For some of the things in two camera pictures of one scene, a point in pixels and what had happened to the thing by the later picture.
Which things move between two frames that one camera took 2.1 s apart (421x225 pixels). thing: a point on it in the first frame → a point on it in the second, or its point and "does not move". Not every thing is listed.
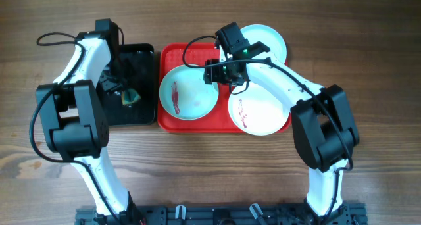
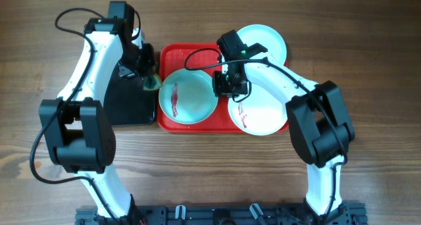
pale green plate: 184,93 does not move
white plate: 265,34 does not move
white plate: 258,111 does not move
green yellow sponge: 129,96 → 152,81
